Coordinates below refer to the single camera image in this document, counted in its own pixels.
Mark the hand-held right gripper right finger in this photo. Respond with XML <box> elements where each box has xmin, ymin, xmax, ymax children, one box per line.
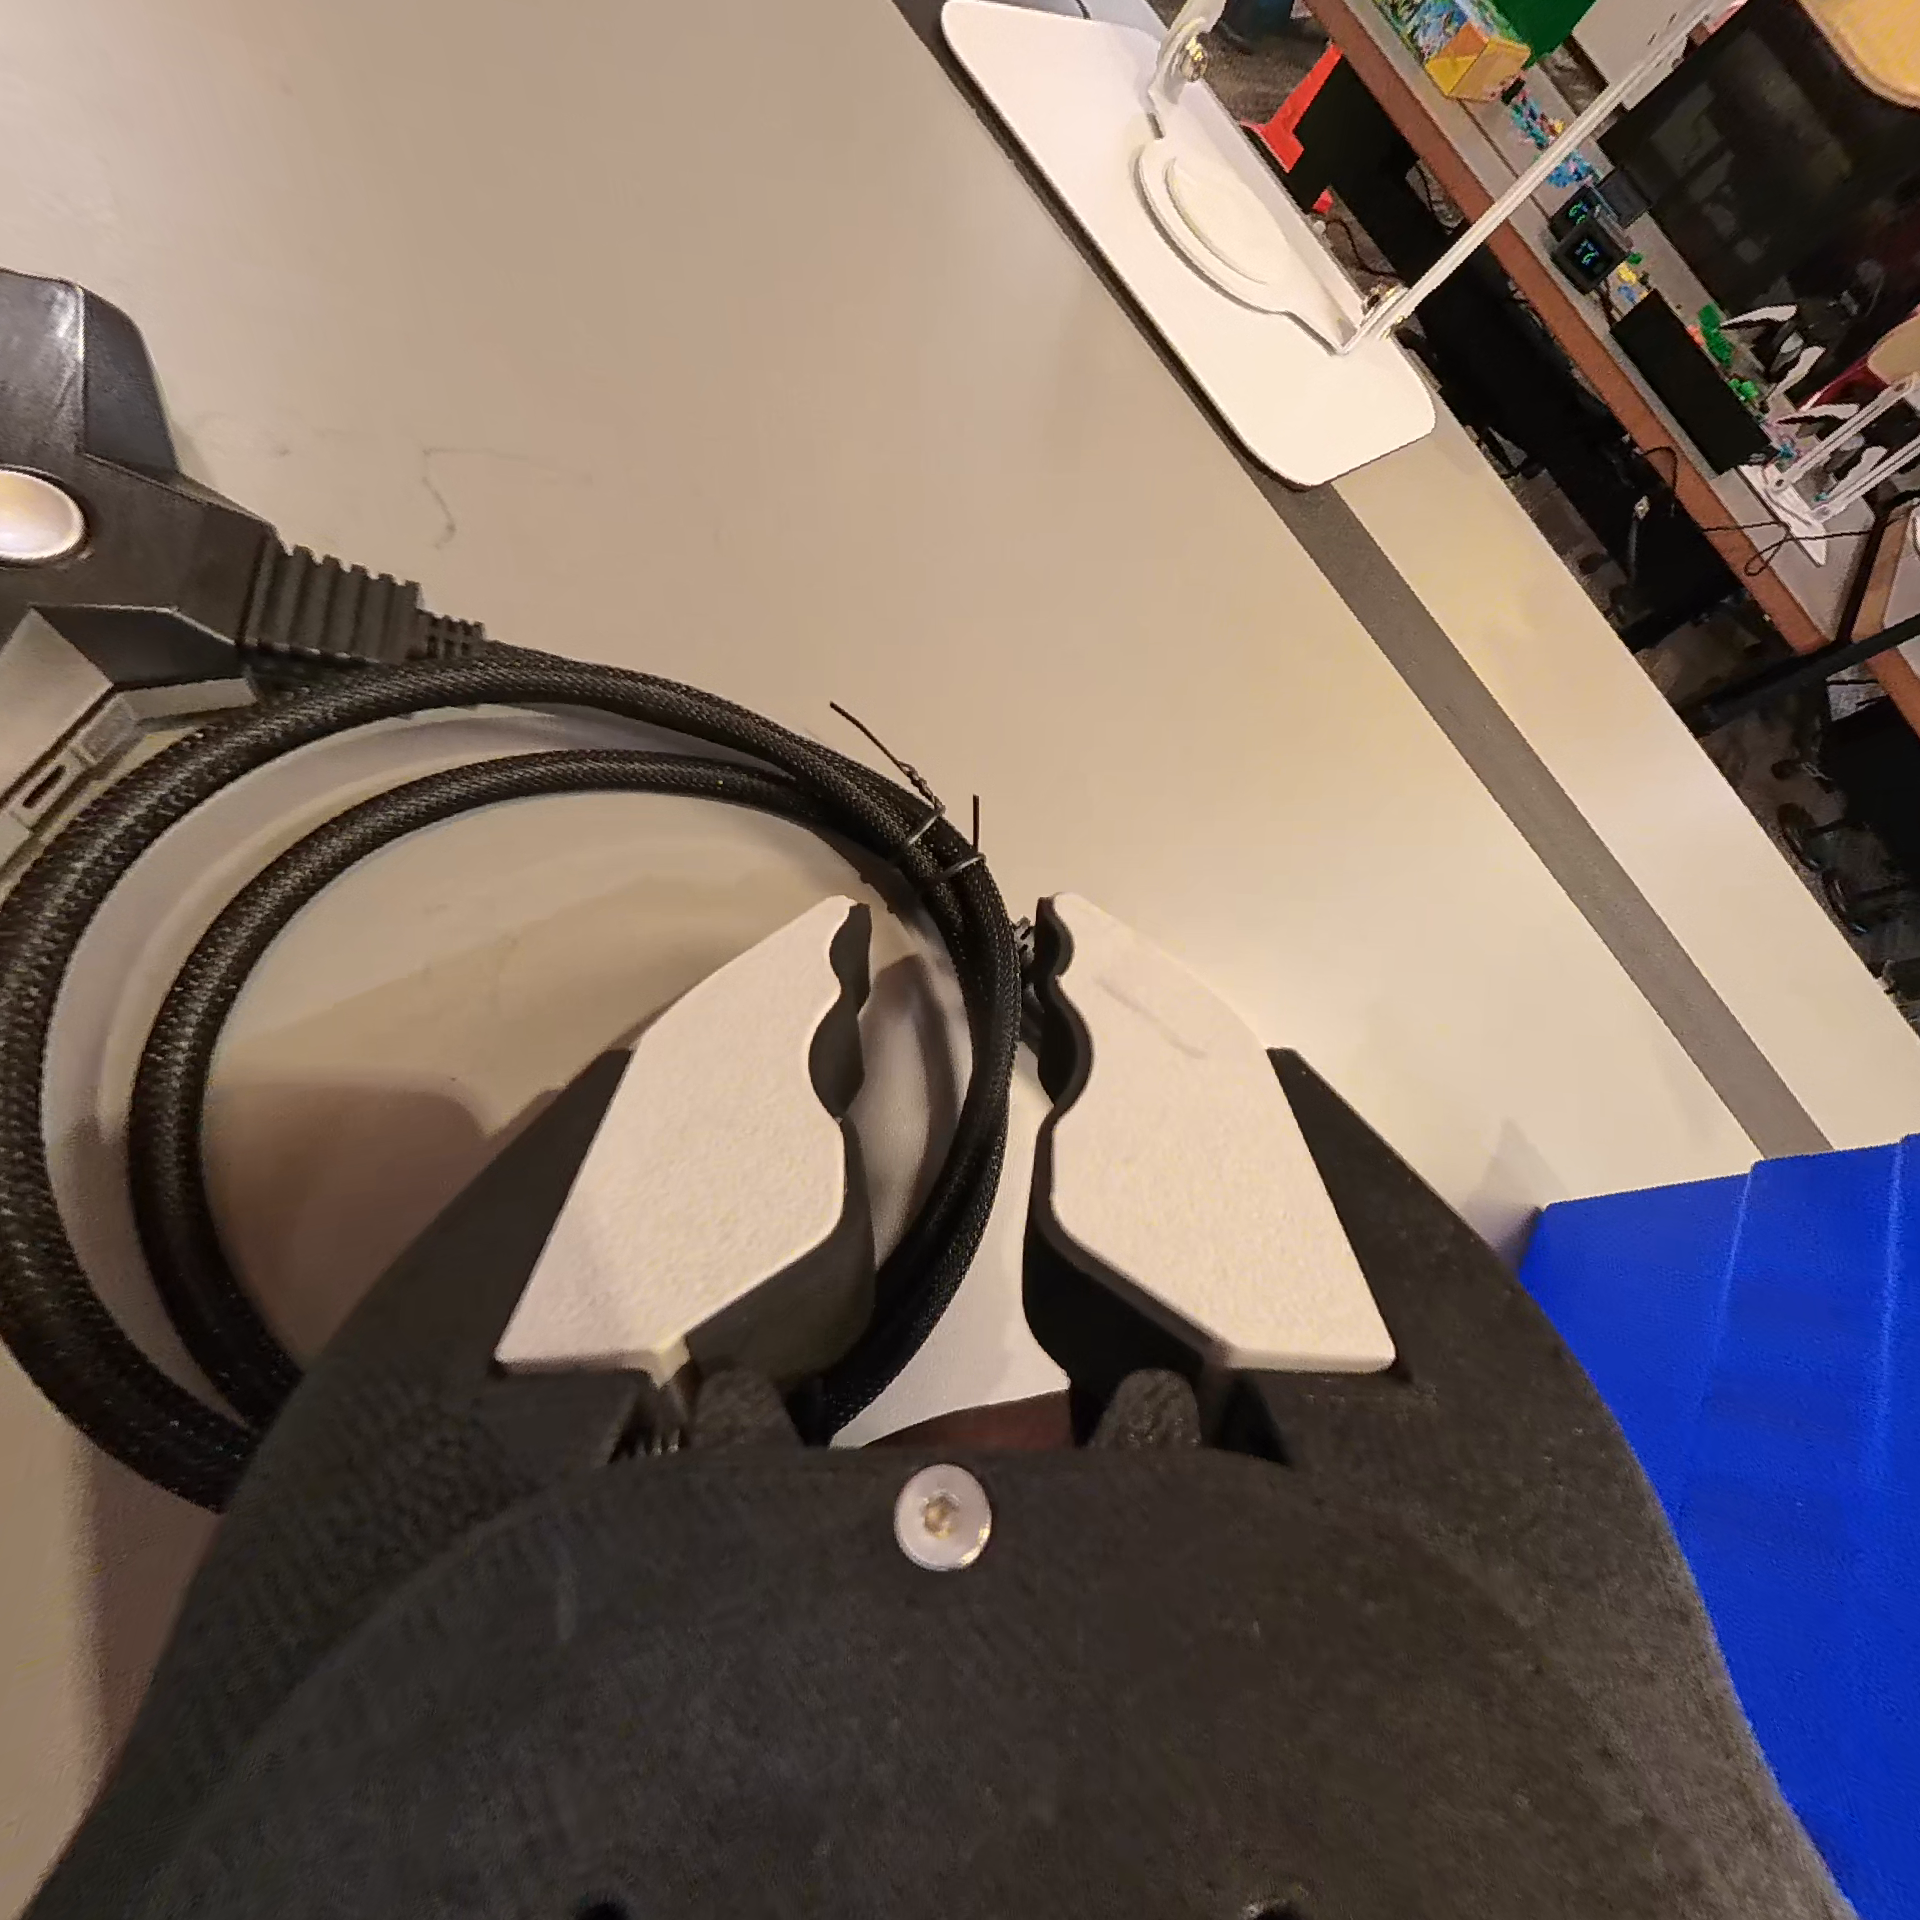
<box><xmin>1022</xmin><ymin>892</ymin><xmax>1400</xmax><ymax>1378</ymax></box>

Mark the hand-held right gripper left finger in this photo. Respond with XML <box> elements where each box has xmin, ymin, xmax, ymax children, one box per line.
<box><xmin>492</xmin><ymin>897</ymin><xmax>879</xmax><ymax>1387</ymax></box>

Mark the green plug braided cable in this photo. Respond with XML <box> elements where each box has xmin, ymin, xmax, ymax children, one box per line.
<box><xmin>0</xmin><ymin>637</ymin><xmax>1032</xmax><ymax>1508</ymax></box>

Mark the blue plastic bin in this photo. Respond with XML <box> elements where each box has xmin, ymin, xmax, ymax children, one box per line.
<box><xmin>1515</xmin><ymin>1131</ymin><xmax>1920</xmax><ymax>1920</ymax></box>

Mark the person's right hand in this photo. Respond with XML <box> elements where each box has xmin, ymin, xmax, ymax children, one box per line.
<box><xmin>899</xmin><ymin>1395</ymin><xmax>1076</xmax><ymax>1454</ymax></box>

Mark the black zip tie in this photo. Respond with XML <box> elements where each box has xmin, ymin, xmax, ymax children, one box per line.
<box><xmin>829</xmin><ymin>704</ymin><xmax>985</xmax><ymax>902</ymax></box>

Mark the black flat device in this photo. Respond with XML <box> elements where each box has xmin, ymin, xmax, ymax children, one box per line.
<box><xmin>1610</xmin><ymin>289</ymin><xmax>1785</xmax><ymax>475</ymax></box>

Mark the background desk with toys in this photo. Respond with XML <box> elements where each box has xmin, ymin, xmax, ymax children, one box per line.
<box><xmin>1306</xmin><ymin>0</ymin><xmax>1920</xmax><ymax>692</ymax></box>

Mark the orange traffic cone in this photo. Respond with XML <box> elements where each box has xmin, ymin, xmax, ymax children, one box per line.
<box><xmin>1260</xmin><ymin>45</ymin><xmax>1345</xmax><ymax>211</ymax></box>

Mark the colourful toy brick box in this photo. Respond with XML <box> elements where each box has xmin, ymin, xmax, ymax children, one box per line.
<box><xmin>1372</xmin><ymin>0</ymin><xmax>1532</xmax><ymax>101</ymax></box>

